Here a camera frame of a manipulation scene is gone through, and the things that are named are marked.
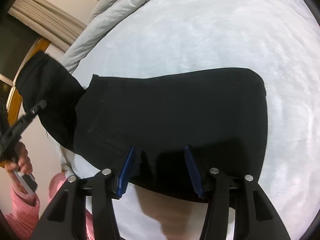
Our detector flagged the black pants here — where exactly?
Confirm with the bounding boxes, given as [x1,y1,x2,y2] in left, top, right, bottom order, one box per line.
[16,52,267,202]

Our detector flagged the left hand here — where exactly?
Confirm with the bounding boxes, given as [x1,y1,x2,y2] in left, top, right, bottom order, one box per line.
[4,142,33,193]

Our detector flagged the wooden framed window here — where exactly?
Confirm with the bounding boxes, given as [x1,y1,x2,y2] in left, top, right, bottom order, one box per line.
[0,13,52,168]

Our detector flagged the beige curtain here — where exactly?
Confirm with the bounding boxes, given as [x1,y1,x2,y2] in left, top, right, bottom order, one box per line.
[9,0,86,51]

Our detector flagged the grey duvet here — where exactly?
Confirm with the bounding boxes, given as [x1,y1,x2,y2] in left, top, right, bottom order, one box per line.
[61,0,150,74]

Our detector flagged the light blue bed sheet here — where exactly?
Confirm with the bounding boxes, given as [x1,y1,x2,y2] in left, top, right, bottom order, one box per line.
[72,0,319,239]

